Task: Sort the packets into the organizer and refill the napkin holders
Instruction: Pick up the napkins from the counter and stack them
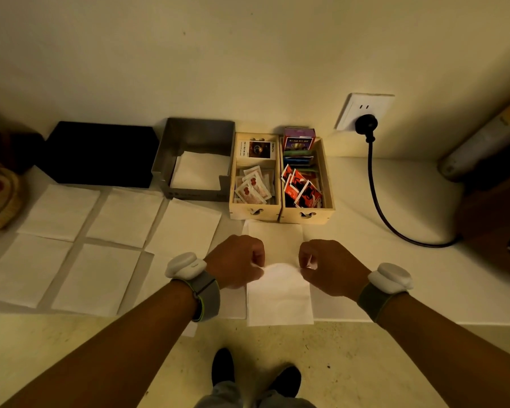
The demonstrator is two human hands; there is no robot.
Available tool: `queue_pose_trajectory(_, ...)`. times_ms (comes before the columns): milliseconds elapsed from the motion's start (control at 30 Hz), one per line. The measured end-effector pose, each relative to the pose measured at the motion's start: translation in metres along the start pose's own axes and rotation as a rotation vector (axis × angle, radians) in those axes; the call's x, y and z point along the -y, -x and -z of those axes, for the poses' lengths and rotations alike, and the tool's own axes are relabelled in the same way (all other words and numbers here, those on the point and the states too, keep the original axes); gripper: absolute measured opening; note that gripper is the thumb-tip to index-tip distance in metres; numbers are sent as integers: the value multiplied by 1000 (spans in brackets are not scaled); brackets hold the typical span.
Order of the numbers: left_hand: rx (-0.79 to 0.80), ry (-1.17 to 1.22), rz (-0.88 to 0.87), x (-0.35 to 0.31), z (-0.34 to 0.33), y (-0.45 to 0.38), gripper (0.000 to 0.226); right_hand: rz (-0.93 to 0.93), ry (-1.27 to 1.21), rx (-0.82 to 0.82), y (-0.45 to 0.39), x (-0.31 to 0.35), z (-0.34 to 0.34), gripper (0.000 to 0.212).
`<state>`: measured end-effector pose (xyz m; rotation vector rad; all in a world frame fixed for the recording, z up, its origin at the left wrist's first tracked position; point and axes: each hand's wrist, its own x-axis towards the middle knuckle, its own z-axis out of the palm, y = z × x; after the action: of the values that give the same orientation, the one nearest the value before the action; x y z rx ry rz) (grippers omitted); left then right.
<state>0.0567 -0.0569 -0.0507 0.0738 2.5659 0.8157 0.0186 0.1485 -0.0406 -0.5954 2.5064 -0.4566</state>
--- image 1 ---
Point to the person's right black shoe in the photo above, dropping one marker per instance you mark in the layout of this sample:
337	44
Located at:
287	380

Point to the person's left forearm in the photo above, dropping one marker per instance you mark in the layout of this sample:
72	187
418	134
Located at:
110	361

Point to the person's black shoe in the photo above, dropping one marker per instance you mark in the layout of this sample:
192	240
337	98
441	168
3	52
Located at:
223	365
287	380

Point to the person's left black shoe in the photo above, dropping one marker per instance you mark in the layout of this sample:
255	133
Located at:
223	365

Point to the person's right hand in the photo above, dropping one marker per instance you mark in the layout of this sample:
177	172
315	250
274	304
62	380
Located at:
335	267

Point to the spread of white napkins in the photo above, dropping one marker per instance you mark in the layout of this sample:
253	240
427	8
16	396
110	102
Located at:
125	216

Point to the white wall socket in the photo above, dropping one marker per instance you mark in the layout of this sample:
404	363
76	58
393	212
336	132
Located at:
365	104

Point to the person's right forearm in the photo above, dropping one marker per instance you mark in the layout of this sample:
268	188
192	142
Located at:
450	356

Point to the person's grey trousers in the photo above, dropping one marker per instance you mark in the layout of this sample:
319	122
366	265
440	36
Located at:
225	397

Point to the small purple carton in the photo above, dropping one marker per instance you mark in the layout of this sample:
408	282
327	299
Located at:
298	142

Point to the black paper box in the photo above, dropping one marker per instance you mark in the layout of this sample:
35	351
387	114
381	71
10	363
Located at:
97	155

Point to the round wooden dome base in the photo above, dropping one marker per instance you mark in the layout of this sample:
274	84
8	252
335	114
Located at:
2	208

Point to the grey paper box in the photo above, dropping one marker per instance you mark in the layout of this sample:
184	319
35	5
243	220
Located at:
195	135

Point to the white wrist tracker grey band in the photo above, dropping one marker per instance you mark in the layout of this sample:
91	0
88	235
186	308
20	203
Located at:
391	278
182	265

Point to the dark brown wooden block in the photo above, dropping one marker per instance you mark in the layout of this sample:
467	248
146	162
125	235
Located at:
12	150

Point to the person's left hand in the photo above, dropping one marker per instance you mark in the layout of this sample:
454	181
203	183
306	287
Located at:
236	263

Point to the white bottle yellow cap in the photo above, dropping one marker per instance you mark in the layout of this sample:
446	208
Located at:
480	142

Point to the white paper napkin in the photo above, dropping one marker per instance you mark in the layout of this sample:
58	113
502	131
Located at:
280	301

